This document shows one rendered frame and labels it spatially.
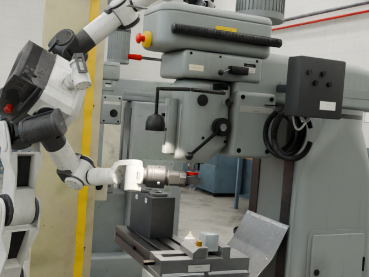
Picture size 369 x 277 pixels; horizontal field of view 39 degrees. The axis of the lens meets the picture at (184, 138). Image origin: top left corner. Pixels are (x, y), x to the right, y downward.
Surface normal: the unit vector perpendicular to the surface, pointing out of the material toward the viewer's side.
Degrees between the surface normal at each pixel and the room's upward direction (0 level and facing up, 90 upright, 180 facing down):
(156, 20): 90
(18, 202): 81
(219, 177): 90
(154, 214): 90
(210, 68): 90
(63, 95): 58
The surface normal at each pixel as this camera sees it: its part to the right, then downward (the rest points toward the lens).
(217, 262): 0.37, 0.07
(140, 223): -0.86, -0.04
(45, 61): 0.63, -0.44
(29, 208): 0.70, -0.07
